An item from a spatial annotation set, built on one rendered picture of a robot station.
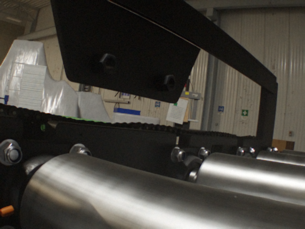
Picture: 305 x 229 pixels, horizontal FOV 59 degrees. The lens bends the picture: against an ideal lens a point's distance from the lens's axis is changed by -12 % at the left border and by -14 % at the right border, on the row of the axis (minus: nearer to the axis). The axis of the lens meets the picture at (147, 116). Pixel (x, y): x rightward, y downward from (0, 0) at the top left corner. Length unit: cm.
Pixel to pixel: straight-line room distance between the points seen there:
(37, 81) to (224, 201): 402
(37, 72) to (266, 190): 389
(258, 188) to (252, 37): 1133
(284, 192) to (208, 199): 26
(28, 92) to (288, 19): 959
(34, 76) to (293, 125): 864
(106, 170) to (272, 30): 1139
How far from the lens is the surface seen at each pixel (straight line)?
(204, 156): 57
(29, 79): 415
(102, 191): 21
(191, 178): 52
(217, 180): 46
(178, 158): 49
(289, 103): 1076
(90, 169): 23
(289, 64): 1103
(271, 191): 43
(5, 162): 30
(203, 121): 1167
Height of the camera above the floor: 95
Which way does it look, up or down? 1 degrees up
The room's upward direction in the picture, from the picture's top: 8 degrees clockwise
